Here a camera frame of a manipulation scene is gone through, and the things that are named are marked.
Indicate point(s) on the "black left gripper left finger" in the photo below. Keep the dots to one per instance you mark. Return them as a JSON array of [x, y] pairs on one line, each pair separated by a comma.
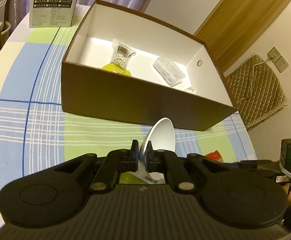
[[115, 163]]

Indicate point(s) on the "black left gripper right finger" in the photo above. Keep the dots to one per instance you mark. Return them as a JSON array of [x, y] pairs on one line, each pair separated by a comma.
[[169, 164]]

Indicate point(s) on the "white plastic spoon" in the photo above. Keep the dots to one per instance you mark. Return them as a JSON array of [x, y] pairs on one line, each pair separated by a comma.
[[161, 136]]

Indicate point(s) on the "red snack packet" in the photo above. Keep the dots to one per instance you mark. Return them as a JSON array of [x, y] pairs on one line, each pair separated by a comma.
[[216, 156]]

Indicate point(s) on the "white pill bottle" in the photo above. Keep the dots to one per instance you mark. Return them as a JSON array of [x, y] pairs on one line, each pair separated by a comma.
[[190, 90]]

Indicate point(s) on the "clear plastic case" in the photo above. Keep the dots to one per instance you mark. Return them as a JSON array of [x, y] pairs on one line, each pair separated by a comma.
[[170, 72]]

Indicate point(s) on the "yellow plastic packet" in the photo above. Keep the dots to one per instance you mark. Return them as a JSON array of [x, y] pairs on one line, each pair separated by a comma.
[[111, 67]]

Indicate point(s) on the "white cosmetic tube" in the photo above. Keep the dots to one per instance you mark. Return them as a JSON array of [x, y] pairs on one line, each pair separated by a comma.
[[153, 178]]

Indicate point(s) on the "brown quilted mat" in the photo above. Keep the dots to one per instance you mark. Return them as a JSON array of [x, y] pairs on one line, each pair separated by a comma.
[[257, 91]]

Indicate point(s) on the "brown cardboard storage box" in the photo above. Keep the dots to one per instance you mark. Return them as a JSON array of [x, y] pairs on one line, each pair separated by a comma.
[[144, 97]]

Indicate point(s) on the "checked blue green tablecloth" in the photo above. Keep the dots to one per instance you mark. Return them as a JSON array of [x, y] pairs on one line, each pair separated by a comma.
[[35, 132]]

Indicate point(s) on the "brown wooden door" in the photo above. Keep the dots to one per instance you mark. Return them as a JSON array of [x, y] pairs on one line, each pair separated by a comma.
[[234, 25]]

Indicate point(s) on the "white product carton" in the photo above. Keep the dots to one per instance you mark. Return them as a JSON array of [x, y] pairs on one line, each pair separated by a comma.
[[51, 13]]

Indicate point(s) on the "camera box with green light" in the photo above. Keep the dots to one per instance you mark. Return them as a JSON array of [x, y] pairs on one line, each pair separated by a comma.
[[285, 156]]

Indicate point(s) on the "double wall socket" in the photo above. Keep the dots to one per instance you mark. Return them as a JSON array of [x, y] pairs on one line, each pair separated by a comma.
[[277, 59]]

